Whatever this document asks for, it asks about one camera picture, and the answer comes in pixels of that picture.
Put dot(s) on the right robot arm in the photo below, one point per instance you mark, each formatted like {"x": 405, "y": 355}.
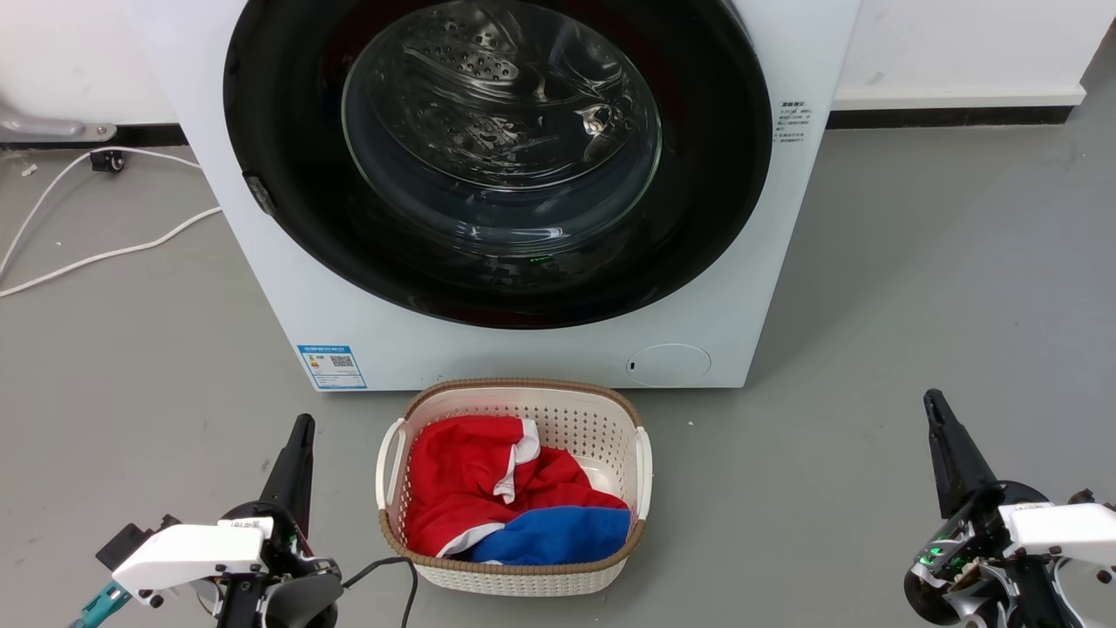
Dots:
{"x": 1037, "y": 602}

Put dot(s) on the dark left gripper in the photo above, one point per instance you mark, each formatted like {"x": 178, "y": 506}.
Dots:
{"x": 292, "y": 549}

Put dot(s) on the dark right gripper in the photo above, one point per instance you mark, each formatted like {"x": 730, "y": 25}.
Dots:
{"x": 959, "y": 567}

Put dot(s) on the grey metal floor bracket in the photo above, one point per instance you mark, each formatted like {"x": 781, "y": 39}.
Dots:
{"x": 44, "y": 127}

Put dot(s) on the small printed text label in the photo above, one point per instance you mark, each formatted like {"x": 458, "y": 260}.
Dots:
{"x": 793, "y": 120}

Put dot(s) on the blue energy label sticker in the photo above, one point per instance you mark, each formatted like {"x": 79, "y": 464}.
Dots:
{"x": 333, "y": 367}

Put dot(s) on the white woven-look laundry basket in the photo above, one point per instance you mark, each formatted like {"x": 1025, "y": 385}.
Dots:
{"x": 523, "y": 577}

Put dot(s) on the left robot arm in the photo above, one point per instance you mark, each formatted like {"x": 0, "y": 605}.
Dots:
{"x": 301, "y": 606}

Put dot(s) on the round white filter cover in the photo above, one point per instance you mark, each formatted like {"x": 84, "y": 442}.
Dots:
{"x": 670, "y": 365}

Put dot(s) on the white front-load washing machine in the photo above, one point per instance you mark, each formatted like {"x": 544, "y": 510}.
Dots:
{"x": 523, "y": 358}

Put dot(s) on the black round washer door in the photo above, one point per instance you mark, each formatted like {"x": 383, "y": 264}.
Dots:
{"x": 279, "y": 131}

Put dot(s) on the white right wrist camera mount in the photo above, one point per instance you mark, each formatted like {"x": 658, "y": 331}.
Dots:
{"x": 1064, "y": 528}

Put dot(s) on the blue garment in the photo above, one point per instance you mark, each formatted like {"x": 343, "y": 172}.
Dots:
{"x": 558, "y": 534}

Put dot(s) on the red and white garment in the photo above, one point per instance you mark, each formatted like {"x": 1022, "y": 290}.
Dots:
{"x": 453, "y": 471}

